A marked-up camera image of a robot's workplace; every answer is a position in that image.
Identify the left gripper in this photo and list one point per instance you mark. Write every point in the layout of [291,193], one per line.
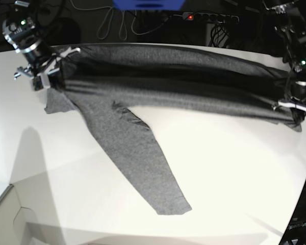
[292,102]

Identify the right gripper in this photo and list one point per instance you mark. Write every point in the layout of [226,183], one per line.
[49,67]

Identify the grey long-sleeve t-shirt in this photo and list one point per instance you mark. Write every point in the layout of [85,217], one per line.
[102,82]

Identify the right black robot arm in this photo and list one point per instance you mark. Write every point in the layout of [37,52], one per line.
[21,30]

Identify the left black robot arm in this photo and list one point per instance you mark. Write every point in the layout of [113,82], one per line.
[290,25]

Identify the blue plastic panel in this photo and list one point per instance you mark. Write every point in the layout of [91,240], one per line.
[172,5]

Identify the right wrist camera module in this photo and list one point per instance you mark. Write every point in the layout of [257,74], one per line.
[40,83]

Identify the black power strip red switch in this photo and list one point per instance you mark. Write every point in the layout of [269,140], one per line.
[210,17]

